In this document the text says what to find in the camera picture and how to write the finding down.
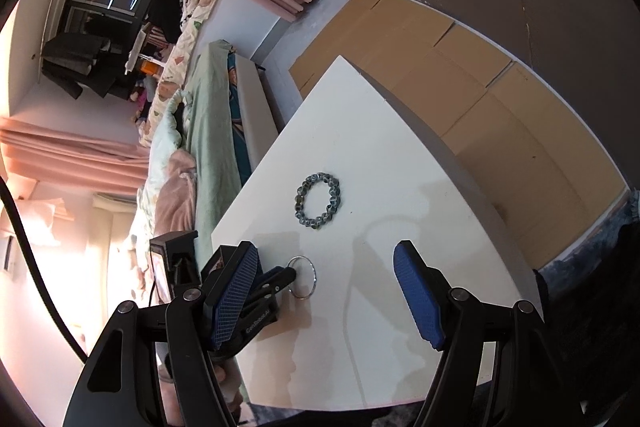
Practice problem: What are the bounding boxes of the pale green quilt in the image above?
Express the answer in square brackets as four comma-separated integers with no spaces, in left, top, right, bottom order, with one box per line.
[131,87,201,258]

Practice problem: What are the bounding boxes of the black cloth pile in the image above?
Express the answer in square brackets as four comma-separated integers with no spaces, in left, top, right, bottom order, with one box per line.
[145,0,183,42]

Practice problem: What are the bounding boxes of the teal printed bed sheet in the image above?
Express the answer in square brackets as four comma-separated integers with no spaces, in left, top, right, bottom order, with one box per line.
[225,49,255,180]

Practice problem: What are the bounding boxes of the white drying rack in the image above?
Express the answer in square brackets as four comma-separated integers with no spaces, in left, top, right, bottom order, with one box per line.
[124,27,168,75]

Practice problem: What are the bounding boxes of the blue grey bead bracelet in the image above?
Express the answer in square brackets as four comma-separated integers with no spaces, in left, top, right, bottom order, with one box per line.
[294,172,343,233]

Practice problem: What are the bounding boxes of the black cable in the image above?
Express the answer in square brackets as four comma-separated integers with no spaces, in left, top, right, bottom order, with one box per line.
[0,174,88,365]

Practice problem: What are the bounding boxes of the green blanket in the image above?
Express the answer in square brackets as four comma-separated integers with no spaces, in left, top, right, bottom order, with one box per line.
[182,39,261,258]

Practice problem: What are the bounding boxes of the silver ring bangle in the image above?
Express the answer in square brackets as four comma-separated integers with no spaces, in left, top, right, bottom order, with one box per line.
[286,255,318,300]

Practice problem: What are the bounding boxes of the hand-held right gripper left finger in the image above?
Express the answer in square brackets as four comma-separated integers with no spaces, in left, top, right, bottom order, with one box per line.
[62,241,261,427]

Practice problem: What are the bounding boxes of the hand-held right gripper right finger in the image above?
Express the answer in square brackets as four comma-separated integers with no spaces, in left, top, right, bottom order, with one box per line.
[392,239,596,427]

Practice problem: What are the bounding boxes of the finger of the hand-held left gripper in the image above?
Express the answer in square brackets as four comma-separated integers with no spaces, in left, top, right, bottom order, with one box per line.
[252,279,297,308]
[260,266,299,288]

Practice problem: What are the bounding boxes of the floral quilt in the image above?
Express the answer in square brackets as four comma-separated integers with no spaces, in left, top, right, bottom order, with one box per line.
[132,0,223,145]

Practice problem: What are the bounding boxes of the person's left hand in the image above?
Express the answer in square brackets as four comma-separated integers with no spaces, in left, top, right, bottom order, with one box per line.
[212,356,246,414]

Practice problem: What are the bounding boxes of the hanging dark clothes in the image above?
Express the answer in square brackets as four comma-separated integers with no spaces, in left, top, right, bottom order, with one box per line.
[40,24,131,100]

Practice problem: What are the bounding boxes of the white bed frame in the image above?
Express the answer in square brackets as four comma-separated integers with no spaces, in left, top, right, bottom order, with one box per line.
[234,54,283,170]

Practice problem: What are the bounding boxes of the dark blue rug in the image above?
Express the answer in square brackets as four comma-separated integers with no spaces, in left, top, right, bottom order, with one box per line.
[530,189,640,323]

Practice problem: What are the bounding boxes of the pink blanket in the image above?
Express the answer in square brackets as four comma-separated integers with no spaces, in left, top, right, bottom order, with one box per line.
[152,152,198,238]

